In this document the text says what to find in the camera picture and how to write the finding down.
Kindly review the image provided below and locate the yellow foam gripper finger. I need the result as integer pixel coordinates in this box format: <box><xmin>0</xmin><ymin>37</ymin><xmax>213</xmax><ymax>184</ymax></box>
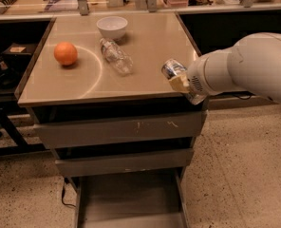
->
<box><xmin>169</xmin><ymin>73</ymin><xmax>190</xmax><ymax>93</ymax></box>

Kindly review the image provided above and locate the silver redbull can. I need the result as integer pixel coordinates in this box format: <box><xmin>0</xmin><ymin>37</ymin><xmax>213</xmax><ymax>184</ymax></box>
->
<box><xmin>161</xmin><ymin>59</ymin><xmax>205</xmax><ymax>105</ymax></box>

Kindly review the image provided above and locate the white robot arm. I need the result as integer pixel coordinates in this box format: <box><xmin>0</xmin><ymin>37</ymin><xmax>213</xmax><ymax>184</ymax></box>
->
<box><xmin>161</xmin><ymin>32</ymin><xmax>281</xmax><ymax>105</ymax></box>

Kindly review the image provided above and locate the grey top drawer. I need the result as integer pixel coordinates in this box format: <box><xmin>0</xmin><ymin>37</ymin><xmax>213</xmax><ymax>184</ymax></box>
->
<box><xmin>34</xmin><ymin>111</ymin><xmax>206</xmax><ymax>149</ymax></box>

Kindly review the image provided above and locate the grey drawer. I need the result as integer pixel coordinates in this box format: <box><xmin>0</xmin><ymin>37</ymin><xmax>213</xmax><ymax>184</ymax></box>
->
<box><xmin>74</xmin><ymin>169</ymin><xmax>191</xmax><ymax>228</ymax></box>
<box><xmin>34</xmin><ymin>111</ymin><xmax>206</xmax><ymax>149</ymax></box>
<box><xmin>55</xmin><ymin>148</ymin><xmax>193</xmax><ymax>177</ymax></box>

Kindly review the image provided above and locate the grey middle drawer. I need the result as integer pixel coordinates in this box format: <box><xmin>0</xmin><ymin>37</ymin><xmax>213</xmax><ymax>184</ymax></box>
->
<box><xmin>55</xmin><ymin>148</ymin><xmax>193</xmax><ymax>177</ymax></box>

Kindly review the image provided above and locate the grey drawer cabinet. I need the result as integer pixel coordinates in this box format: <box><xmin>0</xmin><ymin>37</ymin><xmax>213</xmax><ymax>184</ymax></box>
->
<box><xmin>14</xmin><ymin>10</ymin><xmax>219</xmax><ymax>228</ymax></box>

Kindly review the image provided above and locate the grey bottom drawer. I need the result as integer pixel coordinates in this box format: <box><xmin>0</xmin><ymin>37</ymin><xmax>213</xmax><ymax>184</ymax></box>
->
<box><xmin>74</xmin><ymin>169</ymin><xmax>191</xmax><ymax>228</ymax></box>

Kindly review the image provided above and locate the clear plastic water bottle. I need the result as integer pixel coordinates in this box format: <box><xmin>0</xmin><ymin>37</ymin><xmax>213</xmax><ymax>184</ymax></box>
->
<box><xmin>100</xmin><ymin>38</ymin><xmax>133</xmax><ymax>75</ymax></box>

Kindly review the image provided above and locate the white bowl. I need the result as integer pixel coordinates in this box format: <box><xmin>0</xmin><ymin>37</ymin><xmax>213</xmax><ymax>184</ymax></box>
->
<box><xmin>96</xmin><ymin>16</ymin><xmax>128</xmax><ymax>40</ymax></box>

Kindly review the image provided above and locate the orange fruit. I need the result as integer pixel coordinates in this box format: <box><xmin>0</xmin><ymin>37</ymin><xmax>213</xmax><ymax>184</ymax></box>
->
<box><xmin>54</xmin><ymin>42</ymin><xmax>78</xmax><ymax>66</ymax></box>

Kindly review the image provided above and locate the black box with label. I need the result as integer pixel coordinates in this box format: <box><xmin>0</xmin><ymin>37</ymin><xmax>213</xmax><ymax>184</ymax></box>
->
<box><xmin>1</xmin><ymin>43</ymin><xmax>37</xmax><ymax>64</ymax></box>

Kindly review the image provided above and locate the black cable on floor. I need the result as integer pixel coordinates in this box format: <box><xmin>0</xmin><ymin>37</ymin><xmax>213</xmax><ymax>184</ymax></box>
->
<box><xmin>60</xmin><ymin>178</ymin><xmax>77</xmax><ymax>209</ymax></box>

